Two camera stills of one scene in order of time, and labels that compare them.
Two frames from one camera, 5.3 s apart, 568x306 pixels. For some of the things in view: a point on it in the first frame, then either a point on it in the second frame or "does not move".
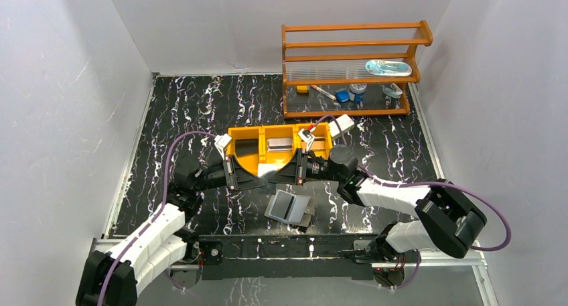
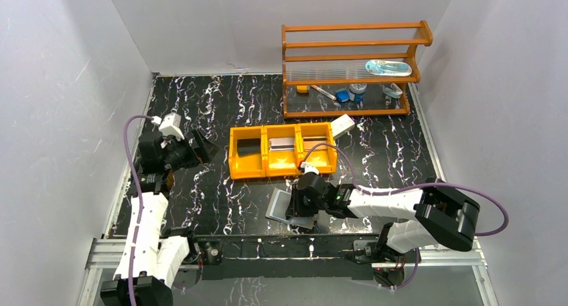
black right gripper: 300,169 -> 295,204
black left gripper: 229,173 -> 195,144
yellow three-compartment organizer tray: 258,149 does not move
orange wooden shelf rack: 350,69 does not move
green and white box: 345,122 does not move
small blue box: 342,95 does not move
